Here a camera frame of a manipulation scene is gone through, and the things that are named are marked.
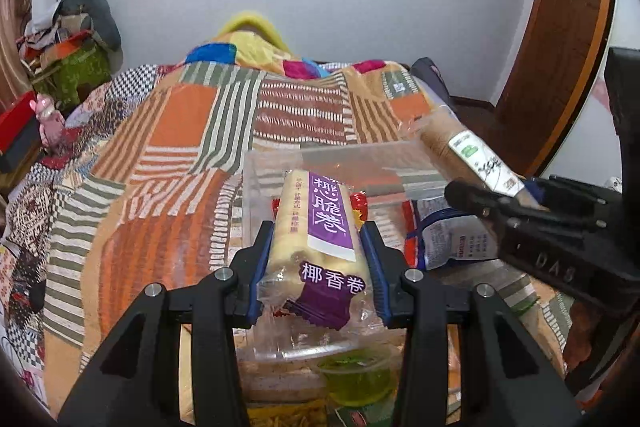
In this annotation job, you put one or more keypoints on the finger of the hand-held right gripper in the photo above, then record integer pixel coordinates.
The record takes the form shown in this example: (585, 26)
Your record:
(534, 192)
(475, 199)

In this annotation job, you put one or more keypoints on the beige snack packet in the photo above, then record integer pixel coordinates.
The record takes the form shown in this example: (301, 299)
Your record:
(280, 384)

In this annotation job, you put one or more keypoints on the blue white snack packet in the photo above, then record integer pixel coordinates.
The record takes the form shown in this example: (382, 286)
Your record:
(450, 237)

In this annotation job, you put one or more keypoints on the clear plastic container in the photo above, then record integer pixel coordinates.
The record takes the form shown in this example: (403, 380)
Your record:
(385, 167)

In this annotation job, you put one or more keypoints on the brown roll snack packet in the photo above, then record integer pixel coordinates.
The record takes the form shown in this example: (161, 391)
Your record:
(440, 142)

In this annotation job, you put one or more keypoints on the yellow pillow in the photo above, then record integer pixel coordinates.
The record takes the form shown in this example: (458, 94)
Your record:
(250, 24)

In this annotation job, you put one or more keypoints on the red yellow snack packet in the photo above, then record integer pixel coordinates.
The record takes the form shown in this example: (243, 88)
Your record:
(359, 207)

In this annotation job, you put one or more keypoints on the red box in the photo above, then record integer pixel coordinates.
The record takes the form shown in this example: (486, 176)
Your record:
(17, 127)

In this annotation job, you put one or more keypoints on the purple label wafer roll packet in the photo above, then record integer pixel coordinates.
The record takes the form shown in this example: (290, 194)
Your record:
(320, 217)

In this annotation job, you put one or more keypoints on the brown wooden door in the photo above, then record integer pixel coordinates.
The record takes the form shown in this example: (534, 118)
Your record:
(560, 57)

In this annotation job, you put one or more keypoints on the pile of clothes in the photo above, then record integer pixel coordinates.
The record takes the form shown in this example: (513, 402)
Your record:
(85, 14)

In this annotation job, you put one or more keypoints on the brown curtain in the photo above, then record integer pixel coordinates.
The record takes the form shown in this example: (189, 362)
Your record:
(20, 17)

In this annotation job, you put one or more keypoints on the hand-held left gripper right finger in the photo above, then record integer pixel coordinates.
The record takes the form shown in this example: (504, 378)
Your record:
(371, 257)

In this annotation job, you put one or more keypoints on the patchwork blanket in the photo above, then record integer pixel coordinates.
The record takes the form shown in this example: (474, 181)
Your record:
(175, 132)

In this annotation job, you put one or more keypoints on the pink toy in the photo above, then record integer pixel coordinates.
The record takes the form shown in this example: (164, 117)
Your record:
(49, 119)

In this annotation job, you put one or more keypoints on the dark cloth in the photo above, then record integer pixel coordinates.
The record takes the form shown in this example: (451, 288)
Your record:
(432, 79)

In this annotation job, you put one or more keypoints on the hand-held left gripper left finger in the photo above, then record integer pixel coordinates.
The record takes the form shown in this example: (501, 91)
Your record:
(265, 252)

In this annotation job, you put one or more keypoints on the green jelly cup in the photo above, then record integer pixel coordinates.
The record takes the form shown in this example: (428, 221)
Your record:
(356, 382)

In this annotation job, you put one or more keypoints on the green patterned bag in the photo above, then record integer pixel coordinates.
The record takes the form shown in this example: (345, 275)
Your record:
(75, 72)

